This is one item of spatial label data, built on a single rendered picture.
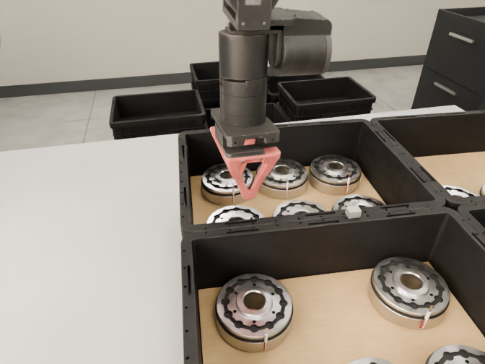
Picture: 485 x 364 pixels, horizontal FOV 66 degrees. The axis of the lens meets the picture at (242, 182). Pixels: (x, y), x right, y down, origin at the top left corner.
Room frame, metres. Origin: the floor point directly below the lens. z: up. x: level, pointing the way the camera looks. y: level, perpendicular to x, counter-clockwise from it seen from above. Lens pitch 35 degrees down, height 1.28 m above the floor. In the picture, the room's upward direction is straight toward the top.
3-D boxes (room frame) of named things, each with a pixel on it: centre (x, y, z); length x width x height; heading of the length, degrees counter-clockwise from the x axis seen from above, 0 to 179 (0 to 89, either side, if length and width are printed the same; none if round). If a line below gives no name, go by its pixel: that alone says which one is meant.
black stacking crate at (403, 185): (0.55, -0.09, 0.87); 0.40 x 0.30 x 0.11; 99
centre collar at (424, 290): (0.35, -0.23, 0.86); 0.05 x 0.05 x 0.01
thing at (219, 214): (0.47, 0.01, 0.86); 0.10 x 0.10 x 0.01
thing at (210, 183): (0.61, 0.03, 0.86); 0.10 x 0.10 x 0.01
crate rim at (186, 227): (0.55, -0.09, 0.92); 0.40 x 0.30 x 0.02; 99
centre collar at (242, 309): (0.31, -0.02, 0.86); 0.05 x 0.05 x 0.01
